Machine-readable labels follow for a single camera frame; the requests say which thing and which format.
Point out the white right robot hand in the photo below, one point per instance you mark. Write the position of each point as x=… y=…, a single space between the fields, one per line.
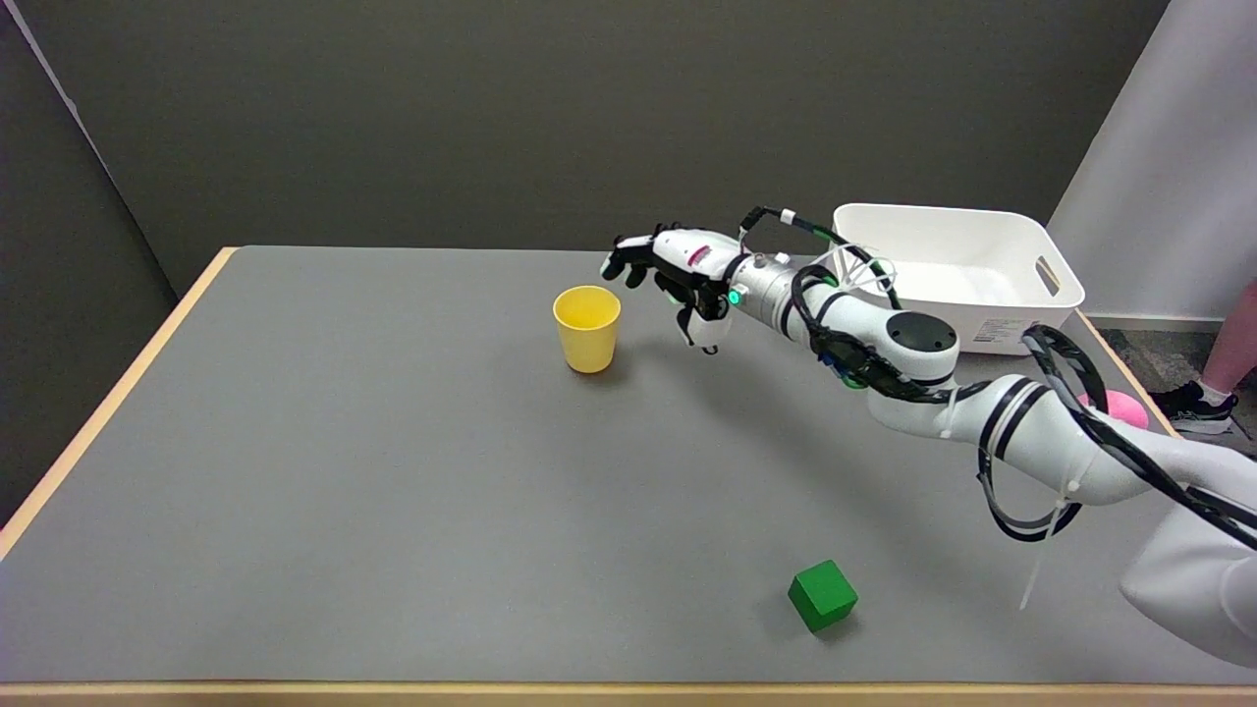
x=683 y=270

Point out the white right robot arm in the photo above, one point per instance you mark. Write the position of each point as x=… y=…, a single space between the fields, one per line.
x=982 y=393

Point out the yellow plastic cup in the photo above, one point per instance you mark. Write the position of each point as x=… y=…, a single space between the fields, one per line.
x=587 y=329

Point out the white plastic bin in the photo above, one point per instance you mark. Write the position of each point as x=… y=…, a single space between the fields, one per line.
x=967 y=265

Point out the green cube block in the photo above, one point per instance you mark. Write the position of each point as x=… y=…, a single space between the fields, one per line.
x=821 y=595

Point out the pink toy peach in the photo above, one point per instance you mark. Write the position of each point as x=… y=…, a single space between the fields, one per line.
x=1124 y=407

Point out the person leg with black shoe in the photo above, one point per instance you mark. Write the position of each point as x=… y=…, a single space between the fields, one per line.
x=1223 y=378

